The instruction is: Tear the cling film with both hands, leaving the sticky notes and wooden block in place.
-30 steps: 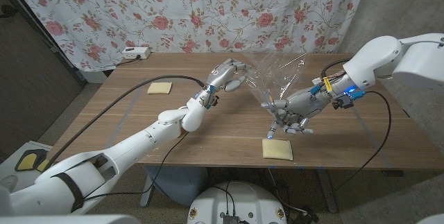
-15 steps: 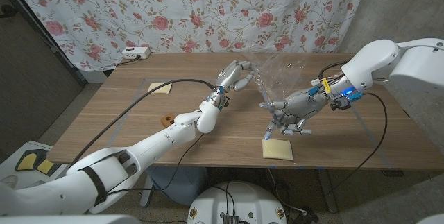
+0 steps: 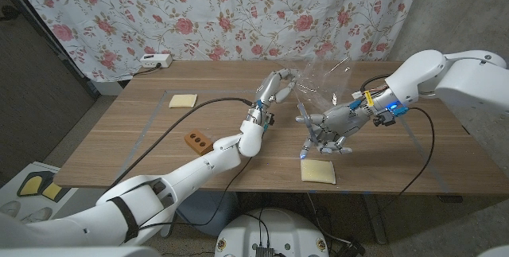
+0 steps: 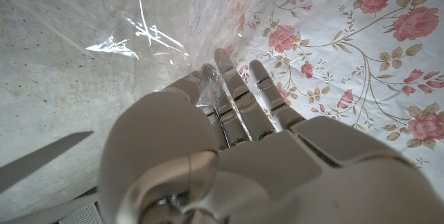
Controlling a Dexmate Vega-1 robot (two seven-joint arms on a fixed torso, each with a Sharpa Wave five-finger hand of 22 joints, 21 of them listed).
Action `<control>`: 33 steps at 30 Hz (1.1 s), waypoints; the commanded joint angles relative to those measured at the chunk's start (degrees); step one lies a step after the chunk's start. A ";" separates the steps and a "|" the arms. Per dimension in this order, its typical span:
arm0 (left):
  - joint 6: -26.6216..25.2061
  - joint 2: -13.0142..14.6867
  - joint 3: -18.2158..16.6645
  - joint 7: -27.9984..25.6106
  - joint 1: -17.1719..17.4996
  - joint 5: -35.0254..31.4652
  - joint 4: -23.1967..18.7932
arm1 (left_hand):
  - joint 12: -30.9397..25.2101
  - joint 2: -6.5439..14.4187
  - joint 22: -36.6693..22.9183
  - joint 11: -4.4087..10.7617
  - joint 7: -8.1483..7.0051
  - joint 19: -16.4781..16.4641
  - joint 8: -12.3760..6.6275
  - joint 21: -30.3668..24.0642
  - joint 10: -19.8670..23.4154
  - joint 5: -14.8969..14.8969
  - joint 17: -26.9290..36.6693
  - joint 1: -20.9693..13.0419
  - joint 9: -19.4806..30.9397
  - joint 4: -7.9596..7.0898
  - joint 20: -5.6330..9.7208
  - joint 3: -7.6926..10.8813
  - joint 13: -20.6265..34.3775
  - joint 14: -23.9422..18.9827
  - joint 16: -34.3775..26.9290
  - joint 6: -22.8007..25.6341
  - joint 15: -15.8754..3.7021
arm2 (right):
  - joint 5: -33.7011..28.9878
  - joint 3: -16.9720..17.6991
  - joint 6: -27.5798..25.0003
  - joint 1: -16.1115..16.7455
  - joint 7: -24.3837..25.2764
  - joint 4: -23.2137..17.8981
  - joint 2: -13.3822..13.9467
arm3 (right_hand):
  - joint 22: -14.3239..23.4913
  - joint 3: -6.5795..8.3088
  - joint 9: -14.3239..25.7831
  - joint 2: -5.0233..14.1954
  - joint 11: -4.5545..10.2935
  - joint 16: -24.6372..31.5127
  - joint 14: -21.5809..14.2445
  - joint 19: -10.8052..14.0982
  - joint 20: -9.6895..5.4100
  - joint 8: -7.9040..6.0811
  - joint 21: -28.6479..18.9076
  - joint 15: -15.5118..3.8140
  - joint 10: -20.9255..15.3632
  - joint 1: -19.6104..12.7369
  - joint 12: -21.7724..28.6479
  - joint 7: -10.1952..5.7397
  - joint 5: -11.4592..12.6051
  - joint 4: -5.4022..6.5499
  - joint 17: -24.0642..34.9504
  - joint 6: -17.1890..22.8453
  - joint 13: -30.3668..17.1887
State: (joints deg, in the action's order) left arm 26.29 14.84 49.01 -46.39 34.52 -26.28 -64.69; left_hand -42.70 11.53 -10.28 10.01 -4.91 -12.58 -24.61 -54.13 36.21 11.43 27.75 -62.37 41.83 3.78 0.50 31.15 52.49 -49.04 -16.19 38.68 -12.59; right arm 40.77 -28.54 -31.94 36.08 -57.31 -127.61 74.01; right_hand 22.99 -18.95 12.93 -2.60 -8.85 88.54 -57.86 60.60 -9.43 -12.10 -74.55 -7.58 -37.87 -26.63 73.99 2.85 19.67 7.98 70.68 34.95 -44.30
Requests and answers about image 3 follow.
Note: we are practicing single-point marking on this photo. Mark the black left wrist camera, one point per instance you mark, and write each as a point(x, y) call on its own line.
point(269, 121)

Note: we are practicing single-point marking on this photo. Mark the white power strip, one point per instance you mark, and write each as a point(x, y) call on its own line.
point(155, 61)

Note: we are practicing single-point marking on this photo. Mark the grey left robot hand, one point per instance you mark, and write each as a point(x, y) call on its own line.
point(268, 90)

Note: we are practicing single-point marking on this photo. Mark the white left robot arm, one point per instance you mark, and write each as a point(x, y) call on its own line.
point(191, 169)

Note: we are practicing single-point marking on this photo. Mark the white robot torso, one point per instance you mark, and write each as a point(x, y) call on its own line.
point(278, 229)

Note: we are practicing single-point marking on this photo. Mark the grey metal table leg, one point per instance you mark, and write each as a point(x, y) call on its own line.
point(375, 217)

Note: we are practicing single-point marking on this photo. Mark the yellow sponge at left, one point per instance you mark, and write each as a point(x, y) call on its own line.
point(183, 101)

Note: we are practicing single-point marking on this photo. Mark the black power adapter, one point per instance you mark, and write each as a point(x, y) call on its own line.
point(350, 247)

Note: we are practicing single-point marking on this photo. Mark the white shoe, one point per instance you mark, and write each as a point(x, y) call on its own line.
point(37, 214)
point(8, 208)

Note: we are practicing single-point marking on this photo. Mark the white mat with yellow marks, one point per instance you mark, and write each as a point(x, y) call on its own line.
point(32, 185)

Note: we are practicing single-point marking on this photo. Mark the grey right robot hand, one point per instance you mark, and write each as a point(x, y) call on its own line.
point(338, 123)

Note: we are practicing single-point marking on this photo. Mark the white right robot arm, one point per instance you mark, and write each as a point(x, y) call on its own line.
point(449, 82)

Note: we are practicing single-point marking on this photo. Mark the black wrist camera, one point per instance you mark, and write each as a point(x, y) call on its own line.
point(383, 118)
point(269, 121)

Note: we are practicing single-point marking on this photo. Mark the floral backdrop cloth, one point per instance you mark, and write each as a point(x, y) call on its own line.
point(199, 10)

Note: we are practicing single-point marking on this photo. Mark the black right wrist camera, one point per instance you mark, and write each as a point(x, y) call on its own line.
point(383, 118)

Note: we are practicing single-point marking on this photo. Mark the transparent cling film sheet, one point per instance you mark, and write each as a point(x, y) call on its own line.
point(322, 78)

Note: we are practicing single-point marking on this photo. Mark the blue grey round stool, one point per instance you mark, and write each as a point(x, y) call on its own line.
point(207, 213)

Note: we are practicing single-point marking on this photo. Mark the yellow sponge near front edge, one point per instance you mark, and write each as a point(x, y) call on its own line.
point(318, 171)

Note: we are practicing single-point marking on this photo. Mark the brown wooden block with holes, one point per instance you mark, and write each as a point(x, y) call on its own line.
point(199, 142)

